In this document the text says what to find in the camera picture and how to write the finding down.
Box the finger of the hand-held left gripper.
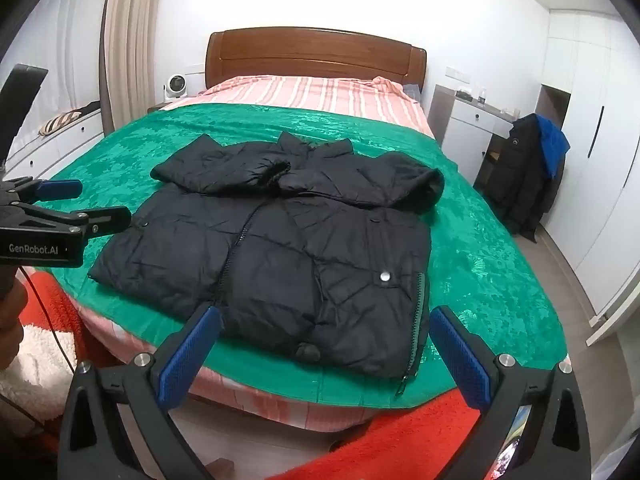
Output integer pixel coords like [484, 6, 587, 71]
[14, 178, 84, 207]
[30, 206, 132, 239]

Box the black coat on chair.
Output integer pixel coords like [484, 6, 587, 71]
[472, 114, 566, 243]

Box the black cable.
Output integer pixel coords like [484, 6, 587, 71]
[17, 266, 78, 378]

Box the blue garment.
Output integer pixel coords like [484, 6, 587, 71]
[535, 114, 571, 181]

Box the black puffer jacket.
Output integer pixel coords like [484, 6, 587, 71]
[87, 131, 446, 398]

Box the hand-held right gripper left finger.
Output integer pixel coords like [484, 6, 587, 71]
[57, 302, 223, 480]

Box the white sheer curtain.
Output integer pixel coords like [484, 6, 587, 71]
[7, 0, 108, 161]

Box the white drawer cabinet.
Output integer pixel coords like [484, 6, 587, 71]
[0, 107, 106, 181]

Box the wooden headboard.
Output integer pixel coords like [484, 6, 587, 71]
[205, 30, 428, 106]

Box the white wardrobe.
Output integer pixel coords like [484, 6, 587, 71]
[535, 10, 640, 346]

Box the person's left hand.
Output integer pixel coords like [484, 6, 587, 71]
[0, 274, 27, 377]

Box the white fleece cloth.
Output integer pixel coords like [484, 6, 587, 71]
[0, 322, 76, 413]

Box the green patterned blanket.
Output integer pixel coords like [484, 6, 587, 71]
[37, 102, 571, 408]

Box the striped cushion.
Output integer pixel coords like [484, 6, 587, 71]
[39, 110, 83, 136]

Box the beige curtain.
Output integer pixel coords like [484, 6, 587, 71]
[99, 0, 166, 136]

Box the white dresser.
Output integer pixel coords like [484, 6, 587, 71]
[427, 84, 516, 186]

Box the red fleece cloth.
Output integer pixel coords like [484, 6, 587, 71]
[20, 267, 506, 480]

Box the white round camera device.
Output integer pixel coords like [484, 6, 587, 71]
[162, 74, 187, 103]

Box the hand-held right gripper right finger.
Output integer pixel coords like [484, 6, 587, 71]
[429, 305, 593, 480]

